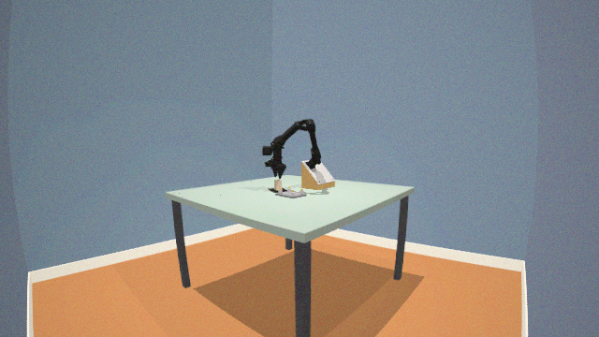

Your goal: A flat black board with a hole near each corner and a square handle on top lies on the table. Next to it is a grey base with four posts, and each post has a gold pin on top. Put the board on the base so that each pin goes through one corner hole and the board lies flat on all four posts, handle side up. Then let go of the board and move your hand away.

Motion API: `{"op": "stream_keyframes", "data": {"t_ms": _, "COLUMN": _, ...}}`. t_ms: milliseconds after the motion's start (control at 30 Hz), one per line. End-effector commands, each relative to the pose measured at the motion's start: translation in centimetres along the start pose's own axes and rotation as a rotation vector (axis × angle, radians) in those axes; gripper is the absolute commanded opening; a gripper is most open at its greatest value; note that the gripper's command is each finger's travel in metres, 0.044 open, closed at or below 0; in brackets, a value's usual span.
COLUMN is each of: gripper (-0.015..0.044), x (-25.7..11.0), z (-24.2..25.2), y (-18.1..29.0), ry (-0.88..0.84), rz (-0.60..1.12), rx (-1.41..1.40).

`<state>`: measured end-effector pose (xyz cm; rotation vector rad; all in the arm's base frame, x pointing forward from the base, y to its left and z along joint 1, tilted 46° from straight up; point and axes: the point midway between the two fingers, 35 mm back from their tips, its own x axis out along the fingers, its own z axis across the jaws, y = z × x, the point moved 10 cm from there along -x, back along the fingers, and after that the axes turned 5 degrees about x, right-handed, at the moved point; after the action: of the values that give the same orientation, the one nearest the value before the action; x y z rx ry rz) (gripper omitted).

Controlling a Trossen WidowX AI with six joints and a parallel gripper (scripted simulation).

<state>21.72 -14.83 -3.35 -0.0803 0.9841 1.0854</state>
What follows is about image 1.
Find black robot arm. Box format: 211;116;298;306
262;119;321;169

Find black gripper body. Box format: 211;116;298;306
271;155;286;169

